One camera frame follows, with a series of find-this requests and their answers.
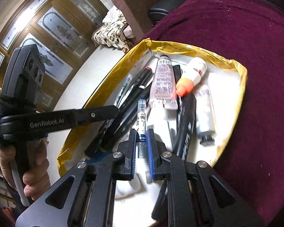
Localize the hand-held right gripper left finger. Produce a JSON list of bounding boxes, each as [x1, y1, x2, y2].
[[15, 129, 137, 227]]

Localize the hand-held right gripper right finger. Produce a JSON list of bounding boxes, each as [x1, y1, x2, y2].
[[146, 129, 265, 227]]

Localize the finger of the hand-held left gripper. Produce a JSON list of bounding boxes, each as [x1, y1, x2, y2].
[[75, 105, 120, 126]]

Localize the black pen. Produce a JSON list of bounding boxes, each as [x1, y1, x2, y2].
[[84, 117, 119, 158]]

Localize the black marker with red tip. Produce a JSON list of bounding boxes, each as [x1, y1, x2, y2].
[[101, 58, 157, 152]]

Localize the clear teal pen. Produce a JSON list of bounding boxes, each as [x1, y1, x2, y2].
[[112, 73, 133, 110]]

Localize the clear gel pen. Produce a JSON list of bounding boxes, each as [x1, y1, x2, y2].
[[137, 98, 147, 159]]

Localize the white cream tube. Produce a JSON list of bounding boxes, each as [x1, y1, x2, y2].
[[194, 80, 216, 147]]

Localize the white glue stick orange cap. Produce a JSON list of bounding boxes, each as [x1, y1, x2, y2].
[[175, 58, 208, 97]]

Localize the white box with yellow tape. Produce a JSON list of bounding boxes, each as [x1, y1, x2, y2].
[[57, 38, 248, 227]]

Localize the person's left hand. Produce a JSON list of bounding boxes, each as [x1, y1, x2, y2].
[[0, 145, 51, 202]]

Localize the wooden cabinet with glass doors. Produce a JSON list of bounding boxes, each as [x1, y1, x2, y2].
[[0, 0, 114, 115]]

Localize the printed blanket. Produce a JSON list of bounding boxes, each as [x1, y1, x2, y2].
[[92, 6, 133, 53]]

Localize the brown armchair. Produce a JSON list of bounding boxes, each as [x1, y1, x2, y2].
[[110, 0, 178, 40]]

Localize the black leather sofa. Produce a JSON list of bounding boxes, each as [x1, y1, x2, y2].
[[149, 0, 284, 23]]

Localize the maroon tablecloth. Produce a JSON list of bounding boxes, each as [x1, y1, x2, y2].
[[147, 0, 284, 227]]

